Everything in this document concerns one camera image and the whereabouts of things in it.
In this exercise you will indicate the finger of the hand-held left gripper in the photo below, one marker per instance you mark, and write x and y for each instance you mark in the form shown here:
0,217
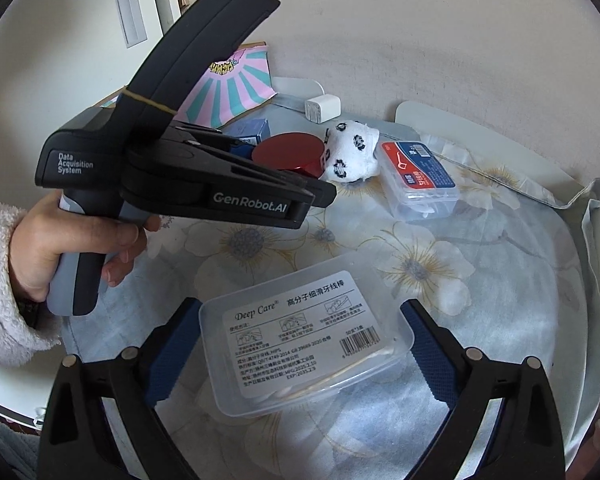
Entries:
220,185
215,141

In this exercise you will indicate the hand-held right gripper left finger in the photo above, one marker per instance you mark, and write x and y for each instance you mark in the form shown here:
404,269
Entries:
172,360

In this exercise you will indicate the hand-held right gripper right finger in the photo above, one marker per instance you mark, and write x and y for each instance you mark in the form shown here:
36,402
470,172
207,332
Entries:
430,360

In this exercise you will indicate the red round lid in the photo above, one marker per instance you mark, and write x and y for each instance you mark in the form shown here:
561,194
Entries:
290,155

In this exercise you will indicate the clear floss box white label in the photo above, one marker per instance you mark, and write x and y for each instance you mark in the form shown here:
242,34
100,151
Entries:
300,340

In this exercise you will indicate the person's left forearm white sleeve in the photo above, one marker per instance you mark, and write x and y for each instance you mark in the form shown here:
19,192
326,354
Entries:
0,300

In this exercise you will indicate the person's left hand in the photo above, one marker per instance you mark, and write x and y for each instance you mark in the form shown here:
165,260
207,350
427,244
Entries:
40,245

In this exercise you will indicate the small blue box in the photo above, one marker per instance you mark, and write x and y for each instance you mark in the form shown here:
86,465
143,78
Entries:
252,130

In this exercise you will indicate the pink teal striped card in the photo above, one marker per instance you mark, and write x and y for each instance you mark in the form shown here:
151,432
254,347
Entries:
235,90

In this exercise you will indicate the floral printed cloth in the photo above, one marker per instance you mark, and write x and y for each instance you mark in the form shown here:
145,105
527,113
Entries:
480,270

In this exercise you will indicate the white charger cube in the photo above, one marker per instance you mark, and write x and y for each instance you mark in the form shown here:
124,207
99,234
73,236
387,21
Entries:
320,109

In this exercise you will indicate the white plush toy black prints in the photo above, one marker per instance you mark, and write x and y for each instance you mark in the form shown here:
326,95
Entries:
352,152

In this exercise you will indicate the clear floss box red-blue label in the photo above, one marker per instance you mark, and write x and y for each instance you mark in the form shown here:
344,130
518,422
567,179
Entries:
417,180

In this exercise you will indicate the white wall panel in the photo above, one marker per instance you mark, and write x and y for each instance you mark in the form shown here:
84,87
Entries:
129,7

